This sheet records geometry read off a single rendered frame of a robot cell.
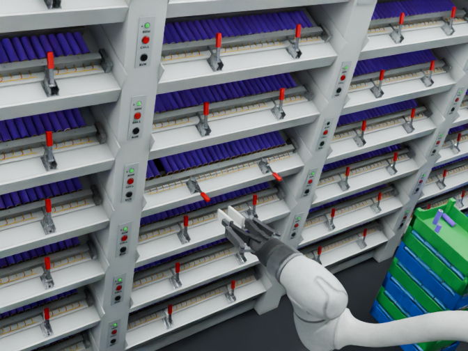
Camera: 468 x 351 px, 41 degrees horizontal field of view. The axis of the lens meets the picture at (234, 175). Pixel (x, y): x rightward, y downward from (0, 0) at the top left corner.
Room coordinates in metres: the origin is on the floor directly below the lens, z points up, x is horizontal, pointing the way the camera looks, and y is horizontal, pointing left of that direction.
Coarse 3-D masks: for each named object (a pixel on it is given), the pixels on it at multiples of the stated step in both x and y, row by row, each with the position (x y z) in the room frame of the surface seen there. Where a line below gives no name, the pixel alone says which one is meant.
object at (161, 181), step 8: (264, 152) 1.67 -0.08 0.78; (272, 152) 1.69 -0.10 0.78; (280, 152) 1.70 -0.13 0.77; (288, 152) 1.73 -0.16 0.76; (232, 160) 1.58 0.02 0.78; (240, 160) 1.60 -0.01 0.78; (248, 160) 1.61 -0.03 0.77; (256, 160) 1.64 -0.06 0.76; (200, 168) 1.51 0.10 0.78; (208, 168) 1.52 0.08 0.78; (216, 168) 1.53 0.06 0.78; (224, 168) 1.56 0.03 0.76; (232, 168) 1.57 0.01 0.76; (168, 176) 1.43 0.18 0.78; (176, 176) 1.44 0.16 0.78; (184, 176) 1.45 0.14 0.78; (192, 176) 1.48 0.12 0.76; (216, 176) 1.52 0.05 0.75; (152, 184) 1.38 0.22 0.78; (160, 184) 1.40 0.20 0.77
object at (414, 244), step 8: (408, 232) 1.87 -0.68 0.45; (408, 240) 1.86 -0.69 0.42; (416, 240) 1.83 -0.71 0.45; (416, 248) 1.82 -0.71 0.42; (424, 248) 1.80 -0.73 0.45; (424, 256) 1.79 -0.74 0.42; (432, 256) 1.76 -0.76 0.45; (432, 264) 1.75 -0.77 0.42; (440, 264) 1.73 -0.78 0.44; (440, 272) 1.72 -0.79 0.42; (448, 272) 1.70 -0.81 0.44; (448, 280) 1.69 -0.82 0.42; (456, 280) 1.67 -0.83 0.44; (464, 280) 1.65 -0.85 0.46; (456, 288) 1.66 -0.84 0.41; (464, 288) 1.64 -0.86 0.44
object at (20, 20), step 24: (0, 0) 1.10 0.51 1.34; (24, 0) 1.13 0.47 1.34; (48, 0) 1.15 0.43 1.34; (72, 0) 1.19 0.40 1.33; (96, 0) 1.22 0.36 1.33; (120, 0) 1.26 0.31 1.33; (0, 24) 1.08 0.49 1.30; (24, 24) 1.11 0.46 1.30; (48, 24) 1.14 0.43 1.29; (72, 24) 1.18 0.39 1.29
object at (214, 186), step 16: (288, 128) 1.81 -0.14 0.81; (288, 144) 1.77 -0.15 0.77; (304, 144) 1.74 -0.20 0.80; (224, 160) 1.60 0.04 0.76; (272, 160) 1.68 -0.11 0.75; (288, 160) 1.71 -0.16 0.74; (304, 160) 1.73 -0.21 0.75; (208, 176) 1.52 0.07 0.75; (224, 176) 1.54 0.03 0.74; (240, 176) 1.57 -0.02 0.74; (256, 176) 1.60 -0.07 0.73; (272, 176) 1.64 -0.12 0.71; (160, 192) 1.39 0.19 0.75; (176, 192) 1.42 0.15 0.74; (208, 192) 1.47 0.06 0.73; (224, 192) 1.53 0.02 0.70; (144, 208) 1.33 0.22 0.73; (160, 208) 1.36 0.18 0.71
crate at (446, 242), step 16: (416, 208) 1.87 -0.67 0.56; (432, 208) 1.94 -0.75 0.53; (448, 208) 1.98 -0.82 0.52; (416, 224) 1.85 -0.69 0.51; (432, 224) 1.91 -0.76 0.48; (448, 224) 1.93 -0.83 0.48; (464, 224) 1.93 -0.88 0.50; (432, 240) 1.79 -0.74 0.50; (448, 240) 1.83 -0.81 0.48; (464, 240) 1.85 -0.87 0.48; (448, 256) 1.72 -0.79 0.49; (464, 256) 1.76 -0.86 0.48; (464, 272) 1.66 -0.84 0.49
